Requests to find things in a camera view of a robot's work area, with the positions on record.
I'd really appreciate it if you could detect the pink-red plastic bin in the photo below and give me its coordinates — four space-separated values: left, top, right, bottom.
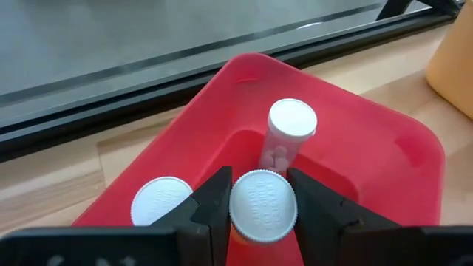
72 52 446 266

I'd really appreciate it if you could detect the black table edge rail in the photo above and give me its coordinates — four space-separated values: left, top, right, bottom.
0 7 473 163

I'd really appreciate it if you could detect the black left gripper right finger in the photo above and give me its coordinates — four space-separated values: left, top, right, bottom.
286 166 422 266

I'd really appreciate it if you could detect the orange bottle ribbed white cap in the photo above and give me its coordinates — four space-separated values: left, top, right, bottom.
228 168 299 248

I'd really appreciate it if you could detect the bottle with ribbed white cap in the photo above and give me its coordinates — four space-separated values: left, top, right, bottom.
130 176 194 227

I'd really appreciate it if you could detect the yellow plastic bin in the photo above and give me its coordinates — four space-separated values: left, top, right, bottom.
424 0 473 121

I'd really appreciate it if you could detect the white bottle with pink pills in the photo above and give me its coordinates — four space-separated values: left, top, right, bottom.
257 98 319 178

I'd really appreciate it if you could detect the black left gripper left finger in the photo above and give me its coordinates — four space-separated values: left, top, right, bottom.
151 165 233 266

